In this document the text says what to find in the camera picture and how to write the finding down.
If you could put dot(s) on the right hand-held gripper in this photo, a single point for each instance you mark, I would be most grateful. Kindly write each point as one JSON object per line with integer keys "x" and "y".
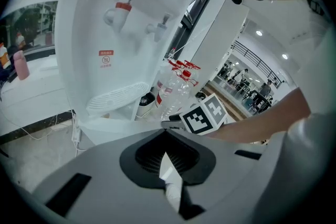
{"x": 199, "y": 118}

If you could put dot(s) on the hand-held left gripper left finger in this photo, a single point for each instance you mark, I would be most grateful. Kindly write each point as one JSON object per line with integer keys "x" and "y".
{"x": 105, "y": 186}

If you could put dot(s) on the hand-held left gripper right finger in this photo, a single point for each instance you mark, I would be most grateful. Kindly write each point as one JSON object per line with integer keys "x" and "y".
{"x": 223, "y": 186}

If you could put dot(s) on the white drawer cabinet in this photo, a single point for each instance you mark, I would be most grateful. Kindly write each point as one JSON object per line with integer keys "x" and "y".
{"x": 86, "y": 47}

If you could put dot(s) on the person's right forearm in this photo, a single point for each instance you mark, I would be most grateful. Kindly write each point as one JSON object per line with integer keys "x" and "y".
{"x": 262, "y": 123}

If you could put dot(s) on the white tap with red collar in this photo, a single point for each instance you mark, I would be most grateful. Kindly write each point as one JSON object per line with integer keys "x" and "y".
{"x": 118, "y": 13}

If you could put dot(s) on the black and white cup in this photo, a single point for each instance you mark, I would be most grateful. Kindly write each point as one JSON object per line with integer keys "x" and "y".
{"x": 145, "y": 106}

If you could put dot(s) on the white power strip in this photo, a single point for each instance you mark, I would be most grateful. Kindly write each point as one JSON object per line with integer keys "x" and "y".
{"x": 76, "y": 128}

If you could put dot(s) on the black railing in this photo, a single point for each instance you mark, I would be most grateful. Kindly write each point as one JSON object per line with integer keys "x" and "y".
{"x": 257, "y": 59}

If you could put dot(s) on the white drip tray grille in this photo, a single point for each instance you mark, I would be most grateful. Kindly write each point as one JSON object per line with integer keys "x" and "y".
{"x": 118, "y": 98}

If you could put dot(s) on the round ceiling light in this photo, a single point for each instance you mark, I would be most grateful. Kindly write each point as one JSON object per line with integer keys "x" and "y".
{"x": 285, "y": 56}
{"x": 259, "y": 32}

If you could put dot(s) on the person's white shirt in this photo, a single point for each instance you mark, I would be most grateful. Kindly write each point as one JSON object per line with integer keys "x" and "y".
{"x": 323, "y": 73}

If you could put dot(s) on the pink bottle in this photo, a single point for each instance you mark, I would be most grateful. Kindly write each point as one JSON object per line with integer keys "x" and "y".
{"x": 21, "y": 65}

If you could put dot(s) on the orange white bottle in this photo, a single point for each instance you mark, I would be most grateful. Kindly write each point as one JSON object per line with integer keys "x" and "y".
{"x": 4, "y": 57}

